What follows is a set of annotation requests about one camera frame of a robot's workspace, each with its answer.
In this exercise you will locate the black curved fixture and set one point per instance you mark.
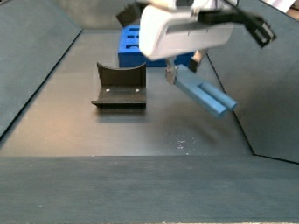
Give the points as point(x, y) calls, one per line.
point(122, 87)

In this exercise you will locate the light blue square-circle object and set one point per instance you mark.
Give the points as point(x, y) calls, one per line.
point(208, 95)

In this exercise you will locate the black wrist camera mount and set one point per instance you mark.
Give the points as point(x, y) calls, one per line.
point(256, 24)

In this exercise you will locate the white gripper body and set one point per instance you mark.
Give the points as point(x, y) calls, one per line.
point(172, 32)

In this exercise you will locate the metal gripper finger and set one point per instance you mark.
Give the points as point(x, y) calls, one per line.
point(172, 70)
point(197, 60)

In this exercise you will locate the blue foam shape-hole block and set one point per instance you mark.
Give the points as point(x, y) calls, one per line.
point(129, 54)

